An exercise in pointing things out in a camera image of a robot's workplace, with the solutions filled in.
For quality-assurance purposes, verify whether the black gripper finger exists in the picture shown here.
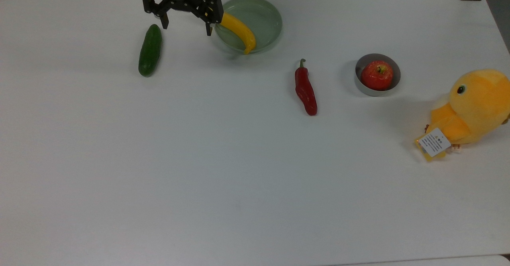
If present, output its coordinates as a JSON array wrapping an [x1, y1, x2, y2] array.
[[141, 0, 172, 30], [191, 0, 224, 36]]

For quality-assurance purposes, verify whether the yellow banana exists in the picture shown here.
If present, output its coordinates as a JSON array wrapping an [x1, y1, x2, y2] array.
[[219, 12, 257, 55]]

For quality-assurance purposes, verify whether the green cucumber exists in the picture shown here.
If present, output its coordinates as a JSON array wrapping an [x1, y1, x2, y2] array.
[[138, 24, 163, 77]]

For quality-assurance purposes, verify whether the red chili pepper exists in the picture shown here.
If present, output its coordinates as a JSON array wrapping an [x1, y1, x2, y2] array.
[[294, 59, 318, 116]]

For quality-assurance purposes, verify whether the small grey metal bowl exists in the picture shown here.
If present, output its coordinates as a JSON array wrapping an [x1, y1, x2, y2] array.
[[355, 53, 401, 97]]

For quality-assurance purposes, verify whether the red apple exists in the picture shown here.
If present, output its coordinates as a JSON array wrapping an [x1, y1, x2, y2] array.
[[361, 61, 394, 91]]

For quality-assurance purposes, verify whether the paper plush hang tag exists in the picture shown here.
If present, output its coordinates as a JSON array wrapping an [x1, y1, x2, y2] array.
[[414, 127, 453, 162]]

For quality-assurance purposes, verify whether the orange plush toy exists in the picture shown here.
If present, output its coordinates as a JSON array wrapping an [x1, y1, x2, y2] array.
[[424, 69, 510, 147]]

